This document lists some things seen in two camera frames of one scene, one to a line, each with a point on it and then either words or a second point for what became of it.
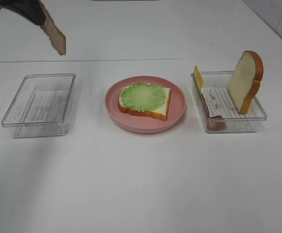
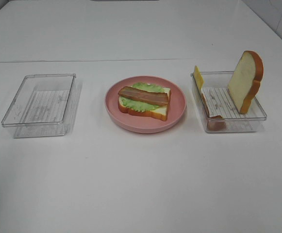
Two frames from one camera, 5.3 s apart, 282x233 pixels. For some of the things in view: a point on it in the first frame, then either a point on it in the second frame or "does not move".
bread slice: x=160 y=112 does not move
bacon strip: x=214 y=123 does not move
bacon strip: x=56 y=36 → x=150 y=97
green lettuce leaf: x=143 y=96 does not move
